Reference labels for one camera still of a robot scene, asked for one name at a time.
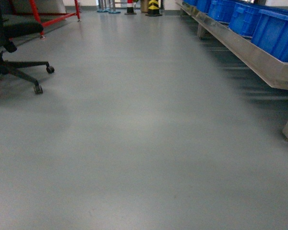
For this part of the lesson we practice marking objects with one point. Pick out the blue crate on rack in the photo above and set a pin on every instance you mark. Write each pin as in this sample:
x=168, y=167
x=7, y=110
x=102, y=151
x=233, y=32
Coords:
x=244, y=19
x=271, y=34

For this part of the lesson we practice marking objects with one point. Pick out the blue crate nearest on rack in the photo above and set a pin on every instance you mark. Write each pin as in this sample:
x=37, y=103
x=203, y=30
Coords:
x=271, y=34

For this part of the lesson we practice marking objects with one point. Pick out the yellow black traffic cone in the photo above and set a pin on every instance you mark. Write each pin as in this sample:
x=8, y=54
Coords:
x=153, y=9

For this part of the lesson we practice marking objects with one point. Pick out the long steel floor rack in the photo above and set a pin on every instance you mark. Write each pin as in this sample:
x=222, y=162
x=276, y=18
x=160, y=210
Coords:
x=271, y=70

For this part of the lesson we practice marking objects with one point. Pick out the red metal table frame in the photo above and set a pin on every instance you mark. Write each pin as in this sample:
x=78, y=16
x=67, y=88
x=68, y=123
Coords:
x=46, y=12

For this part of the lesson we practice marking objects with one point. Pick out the red white traffic cone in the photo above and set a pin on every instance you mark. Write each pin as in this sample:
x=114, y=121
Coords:
x=130, y=7

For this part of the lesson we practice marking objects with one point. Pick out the black office chair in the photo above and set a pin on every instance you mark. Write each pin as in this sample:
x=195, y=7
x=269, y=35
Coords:
x=12, y=26

